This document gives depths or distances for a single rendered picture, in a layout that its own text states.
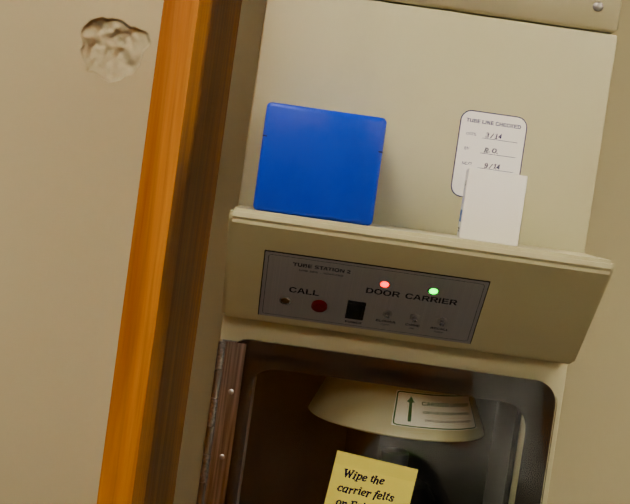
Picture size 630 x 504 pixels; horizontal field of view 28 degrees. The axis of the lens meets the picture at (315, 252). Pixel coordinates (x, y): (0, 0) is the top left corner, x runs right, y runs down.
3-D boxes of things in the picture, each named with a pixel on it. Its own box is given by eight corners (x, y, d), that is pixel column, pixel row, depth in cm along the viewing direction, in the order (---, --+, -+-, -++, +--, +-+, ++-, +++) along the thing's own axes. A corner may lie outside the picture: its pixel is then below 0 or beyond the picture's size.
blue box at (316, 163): (257, 207, 113) (270, 108, 113) (366, 222, 114) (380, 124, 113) (252, 209, 104) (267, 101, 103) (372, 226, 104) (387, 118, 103)
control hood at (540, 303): (221, 312, 115) (235, 204, 114) (570, 361, 115) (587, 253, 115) (211, 326, 103) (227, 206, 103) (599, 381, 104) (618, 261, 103)
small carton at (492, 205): (456, 236, 111) (466, 169, 111) (513, 244, 111) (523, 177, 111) (458, 237, 106) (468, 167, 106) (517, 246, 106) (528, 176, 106)
